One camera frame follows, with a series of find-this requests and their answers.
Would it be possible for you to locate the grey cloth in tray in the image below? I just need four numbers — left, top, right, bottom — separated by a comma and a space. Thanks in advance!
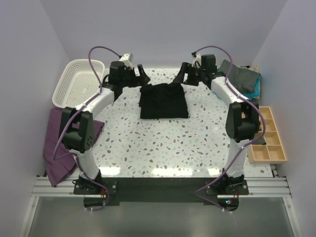
253, 138, 266, 145

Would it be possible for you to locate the wooden compartment tray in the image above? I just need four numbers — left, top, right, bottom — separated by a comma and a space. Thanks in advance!
248, 106, 287, 164

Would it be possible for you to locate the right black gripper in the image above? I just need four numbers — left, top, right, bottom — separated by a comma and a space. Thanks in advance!
172, 62, 205, 87

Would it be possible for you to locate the aluminium rail frame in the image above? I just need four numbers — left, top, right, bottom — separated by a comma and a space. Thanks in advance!
19, 172, 303, 237

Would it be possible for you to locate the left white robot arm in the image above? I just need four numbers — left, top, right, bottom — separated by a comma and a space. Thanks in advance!
57, 60, 150, 194

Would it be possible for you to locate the white plastic basket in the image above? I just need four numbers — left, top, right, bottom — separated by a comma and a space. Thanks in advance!
52, 59, 105, 108

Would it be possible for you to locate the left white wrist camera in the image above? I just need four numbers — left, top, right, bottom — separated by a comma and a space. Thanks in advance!
119, 53, 133, 68

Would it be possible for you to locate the grey folded t shirt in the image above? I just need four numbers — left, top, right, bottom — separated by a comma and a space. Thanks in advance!
228, 64, 261, 94

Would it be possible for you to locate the black t shirt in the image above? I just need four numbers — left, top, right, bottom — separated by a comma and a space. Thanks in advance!
139, 83, 189, 119

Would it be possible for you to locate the teal folded t shirt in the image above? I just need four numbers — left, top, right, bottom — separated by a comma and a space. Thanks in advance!
243, 76, 262, 99

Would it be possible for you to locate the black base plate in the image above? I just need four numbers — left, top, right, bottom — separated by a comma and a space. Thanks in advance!
73, 177, 249, 211

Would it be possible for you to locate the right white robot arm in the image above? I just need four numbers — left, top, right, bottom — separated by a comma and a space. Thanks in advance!
173, 52, 260, 195

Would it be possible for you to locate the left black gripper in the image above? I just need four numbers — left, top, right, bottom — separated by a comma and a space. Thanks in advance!
120, 65, 150, 88

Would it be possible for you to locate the purple cloth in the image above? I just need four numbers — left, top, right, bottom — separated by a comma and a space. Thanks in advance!
42, 108, 105, 187

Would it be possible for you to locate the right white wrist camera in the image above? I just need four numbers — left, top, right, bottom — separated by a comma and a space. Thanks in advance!
192, 51, 201, 68

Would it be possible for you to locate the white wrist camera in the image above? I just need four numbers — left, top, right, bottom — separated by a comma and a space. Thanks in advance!
192, 51, 201, 68
119, 53, 133, 68

